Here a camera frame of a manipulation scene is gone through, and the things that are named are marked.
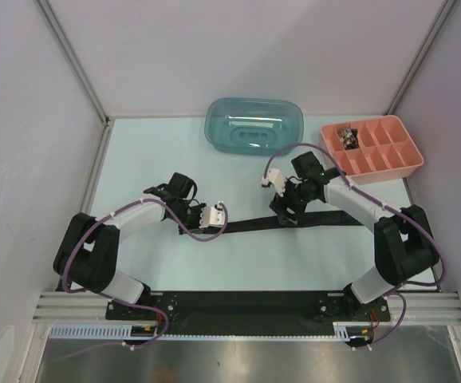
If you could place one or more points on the dark striped necktie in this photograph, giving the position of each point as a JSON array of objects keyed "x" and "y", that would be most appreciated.
[{"x": 309, "y": 219}]

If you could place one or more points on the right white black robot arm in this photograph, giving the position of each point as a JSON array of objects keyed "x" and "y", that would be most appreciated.
[{"x": 402, "y": 240}]

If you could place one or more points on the white slotted cable duct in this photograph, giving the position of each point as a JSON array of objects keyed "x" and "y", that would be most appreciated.
[{"x": 117, "y": 332}]

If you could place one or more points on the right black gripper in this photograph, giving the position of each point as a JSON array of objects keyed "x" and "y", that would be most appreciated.
[{"x": 280, "y": 204}]

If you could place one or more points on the pink compartment organizer tray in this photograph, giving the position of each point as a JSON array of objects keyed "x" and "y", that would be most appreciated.
[{"x": 386, "y": 152}]

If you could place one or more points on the aluminium extrusion rail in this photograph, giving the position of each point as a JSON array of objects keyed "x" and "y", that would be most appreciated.
[{"x": 423, "y": 309}]

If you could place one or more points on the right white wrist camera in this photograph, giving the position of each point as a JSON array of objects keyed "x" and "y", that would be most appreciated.
[{"x": 275, "y": 178}]

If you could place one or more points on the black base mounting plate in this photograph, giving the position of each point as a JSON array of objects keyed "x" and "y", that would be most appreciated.
[{"x": 250, "y": 313}]

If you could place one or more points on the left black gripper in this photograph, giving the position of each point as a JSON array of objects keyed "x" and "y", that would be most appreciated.
[{"x": 195, "y": 227}]

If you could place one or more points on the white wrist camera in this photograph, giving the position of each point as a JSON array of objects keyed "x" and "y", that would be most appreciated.
[
  {"x": 213, "y": 216},
  {"x": 275, "y": 178}
]

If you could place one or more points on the teal transparent plastic tub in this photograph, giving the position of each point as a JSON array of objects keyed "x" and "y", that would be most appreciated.
[{"x": 252, "y": 126}]

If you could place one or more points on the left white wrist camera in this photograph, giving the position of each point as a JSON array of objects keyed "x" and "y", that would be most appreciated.
[{"x": 213, "y": 216}]

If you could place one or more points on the rolled tie in tray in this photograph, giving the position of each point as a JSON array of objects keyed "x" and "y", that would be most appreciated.
[{"x": 348, "y": 138}]

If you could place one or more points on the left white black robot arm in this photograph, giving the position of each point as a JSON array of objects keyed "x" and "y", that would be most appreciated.
[{"x": 88, "y": 254}]

